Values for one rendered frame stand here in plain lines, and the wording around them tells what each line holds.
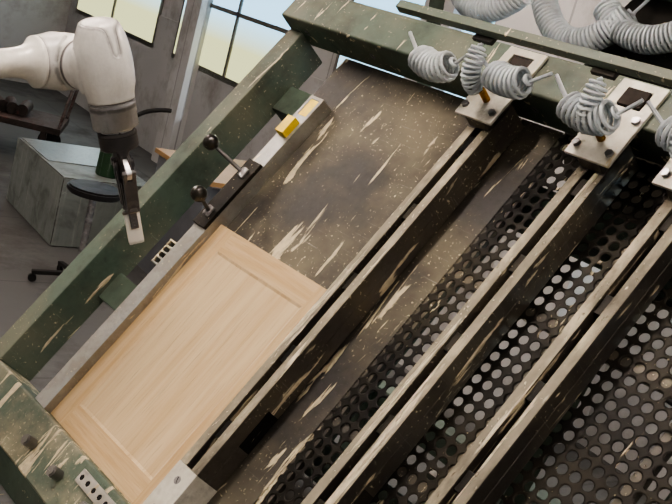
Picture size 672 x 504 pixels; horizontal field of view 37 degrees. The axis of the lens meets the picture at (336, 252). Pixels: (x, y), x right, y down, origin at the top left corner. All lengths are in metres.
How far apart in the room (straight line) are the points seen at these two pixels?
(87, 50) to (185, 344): 0.66
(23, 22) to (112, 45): 10.60
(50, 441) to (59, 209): 4.28
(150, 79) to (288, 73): 7.72
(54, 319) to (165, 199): 0.40
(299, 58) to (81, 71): 0.84
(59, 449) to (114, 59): 0.82
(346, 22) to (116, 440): 1.11
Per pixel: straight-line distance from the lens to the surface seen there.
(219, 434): 1.91
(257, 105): 2.59
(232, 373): 2.04
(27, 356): 2.52
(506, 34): 1.92
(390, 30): 2.36
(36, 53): 2.02
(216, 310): 2.17
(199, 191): 2.22
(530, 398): 1.65
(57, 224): 6.44
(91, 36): 1.91
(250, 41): 8.69
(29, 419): 2.30
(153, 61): 10.31
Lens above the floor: 1.91
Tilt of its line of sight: 14 degrees down
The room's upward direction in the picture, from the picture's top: 16 degrees clockwise
